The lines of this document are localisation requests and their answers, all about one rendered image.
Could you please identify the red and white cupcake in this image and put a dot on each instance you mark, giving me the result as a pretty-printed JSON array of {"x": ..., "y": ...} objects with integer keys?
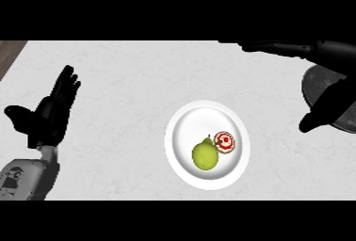
[{"x": 224, "y": 142}]

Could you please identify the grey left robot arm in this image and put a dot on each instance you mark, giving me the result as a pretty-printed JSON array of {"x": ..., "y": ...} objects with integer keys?
[{"x": 25, "y": 175}]

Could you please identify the white oval plate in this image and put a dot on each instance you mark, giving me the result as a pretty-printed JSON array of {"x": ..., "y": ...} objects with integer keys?
[{"x": 199, "y": 122}]

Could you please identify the green pear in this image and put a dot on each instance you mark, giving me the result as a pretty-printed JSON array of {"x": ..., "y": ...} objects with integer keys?
[{"x": 204, "y": 155}]

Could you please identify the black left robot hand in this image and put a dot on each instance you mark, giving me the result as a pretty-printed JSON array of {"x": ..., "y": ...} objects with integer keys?
[{"x": 49, "y": 120}]

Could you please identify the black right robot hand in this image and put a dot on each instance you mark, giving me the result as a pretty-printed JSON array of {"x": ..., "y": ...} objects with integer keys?
[{"x": 335, "y": 53}]

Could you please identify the dark grey pan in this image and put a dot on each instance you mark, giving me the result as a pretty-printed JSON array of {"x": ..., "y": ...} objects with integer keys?
[{"x": 319, "y": 80}]

